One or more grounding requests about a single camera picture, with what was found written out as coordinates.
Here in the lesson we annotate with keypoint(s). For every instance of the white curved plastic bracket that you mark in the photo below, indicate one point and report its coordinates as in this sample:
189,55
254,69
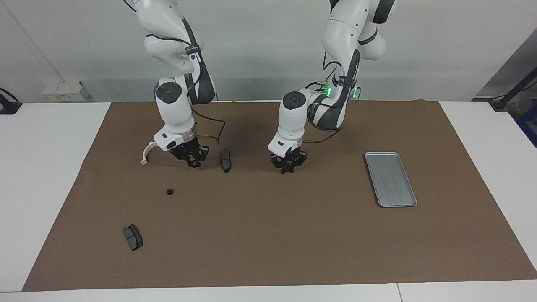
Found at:
144,161

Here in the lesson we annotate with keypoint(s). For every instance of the narrow dark grey brake pad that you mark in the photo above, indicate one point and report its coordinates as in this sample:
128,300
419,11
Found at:
225,160

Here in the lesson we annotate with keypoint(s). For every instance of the brown table mat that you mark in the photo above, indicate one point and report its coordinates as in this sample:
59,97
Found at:
272,230

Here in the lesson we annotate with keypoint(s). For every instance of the black tripod leg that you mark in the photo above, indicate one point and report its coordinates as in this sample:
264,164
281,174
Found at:
518,88

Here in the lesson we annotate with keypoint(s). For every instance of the blue box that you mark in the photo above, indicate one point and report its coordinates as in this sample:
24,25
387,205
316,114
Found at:
529,126

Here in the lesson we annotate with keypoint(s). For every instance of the black stand base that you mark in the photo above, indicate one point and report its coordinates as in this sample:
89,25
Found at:
8,107

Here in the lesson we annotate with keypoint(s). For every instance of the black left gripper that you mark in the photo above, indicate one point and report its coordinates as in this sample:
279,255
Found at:
289,157

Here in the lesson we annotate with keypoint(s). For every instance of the white power strip box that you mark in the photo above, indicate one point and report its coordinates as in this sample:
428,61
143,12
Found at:
63,90

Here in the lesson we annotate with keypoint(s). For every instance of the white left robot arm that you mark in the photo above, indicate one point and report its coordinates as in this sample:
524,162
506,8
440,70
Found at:
293,121

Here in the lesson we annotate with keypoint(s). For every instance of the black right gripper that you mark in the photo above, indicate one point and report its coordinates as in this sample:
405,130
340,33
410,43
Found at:
193,151

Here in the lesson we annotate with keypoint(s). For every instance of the silver metal tray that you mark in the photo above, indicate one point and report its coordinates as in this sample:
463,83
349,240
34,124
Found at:
390,180

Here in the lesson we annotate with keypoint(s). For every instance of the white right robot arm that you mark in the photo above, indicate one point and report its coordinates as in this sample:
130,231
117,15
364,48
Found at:
176,113

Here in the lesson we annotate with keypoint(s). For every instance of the wide dark grey brake pad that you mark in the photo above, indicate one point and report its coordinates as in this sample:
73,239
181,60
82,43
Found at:
133,238

